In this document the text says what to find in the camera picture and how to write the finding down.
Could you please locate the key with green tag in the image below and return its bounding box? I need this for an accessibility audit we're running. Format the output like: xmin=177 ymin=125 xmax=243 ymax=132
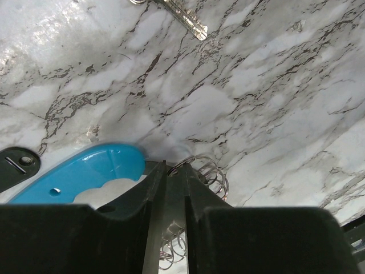
xmin=129 ymin=0 xmax=209 ymax=41

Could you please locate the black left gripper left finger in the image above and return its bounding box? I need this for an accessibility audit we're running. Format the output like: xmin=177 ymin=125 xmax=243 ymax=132
xmin=1 ymin=162 xmax=167 ymax=273

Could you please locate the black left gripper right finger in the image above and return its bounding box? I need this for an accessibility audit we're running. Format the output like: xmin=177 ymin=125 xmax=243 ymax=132
xmin=180 ymin=164 xmax=355 ymax=273

